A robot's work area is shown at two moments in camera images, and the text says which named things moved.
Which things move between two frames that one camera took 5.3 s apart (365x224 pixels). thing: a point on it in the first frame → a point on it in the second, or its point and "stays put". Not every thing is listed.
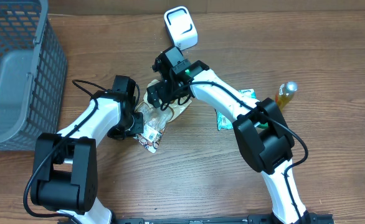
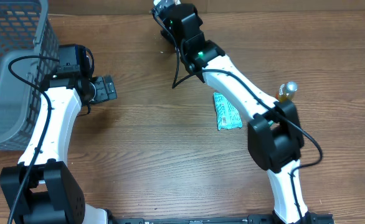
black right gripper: [156, 94] → [165, 35]
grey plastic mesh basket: [25, 69] stays put
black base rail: [309, 218] stays put
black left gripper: [116, 133] → [105, 93]
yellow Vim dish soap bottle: [286, 91] stays put
